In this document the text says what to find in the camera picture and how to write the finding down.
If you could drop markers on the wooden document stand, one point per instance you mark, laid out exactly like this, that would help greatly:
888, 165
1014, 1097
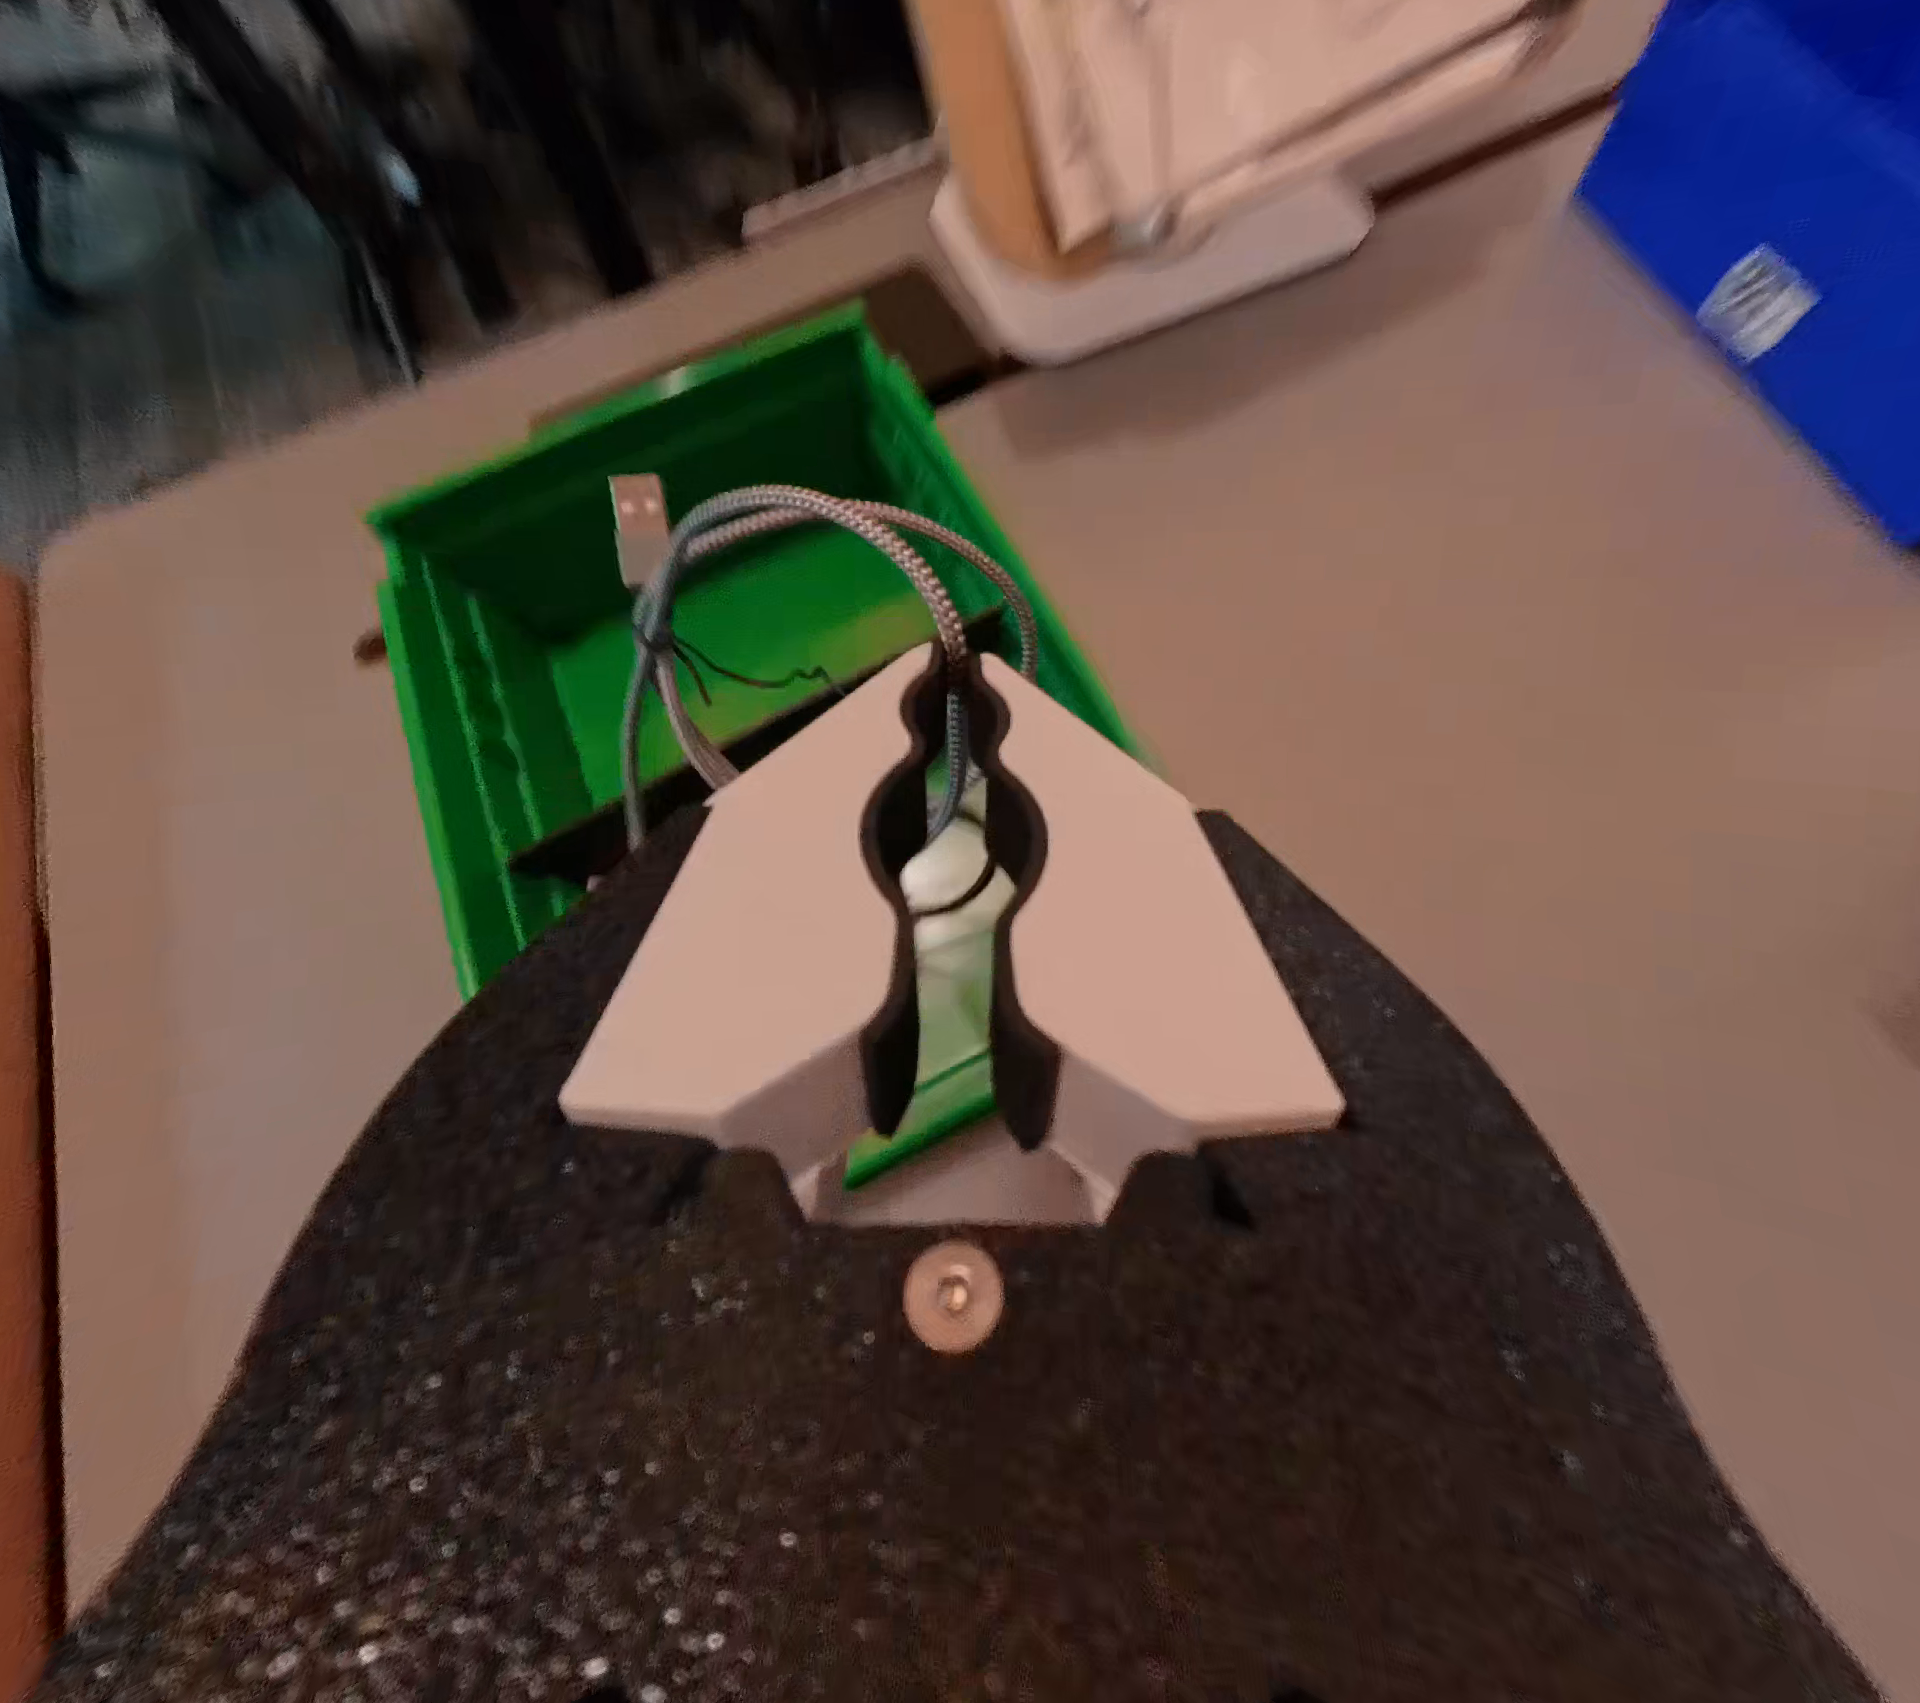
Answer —
1275, 9

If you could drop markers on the black twist tie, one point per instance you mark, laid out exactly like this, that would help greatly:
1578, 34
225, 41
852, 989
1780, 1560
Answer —
734, 676

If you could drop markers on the grey desk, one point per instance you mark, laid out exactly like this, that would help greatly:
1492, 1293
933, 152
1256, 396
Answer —
1424, 684

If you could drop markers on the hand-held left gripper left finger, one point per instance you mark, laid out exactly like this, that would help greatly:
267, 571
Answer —
734, 984

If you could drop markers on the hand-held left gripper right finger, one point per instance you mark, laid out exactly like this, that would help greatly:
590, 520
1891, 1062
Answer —
1185, 984

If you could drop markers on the blue plastic bin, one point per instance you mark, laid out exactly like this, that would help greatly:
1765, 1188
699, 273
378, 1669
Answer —
1800, 158

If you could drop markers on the black bin divider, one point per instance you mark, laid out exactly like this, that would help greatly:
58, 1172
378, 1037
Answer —
600, 833

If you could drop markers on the green plastic bin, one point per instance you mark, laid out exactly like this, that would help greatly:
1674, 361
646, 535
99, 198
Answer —
449, 533

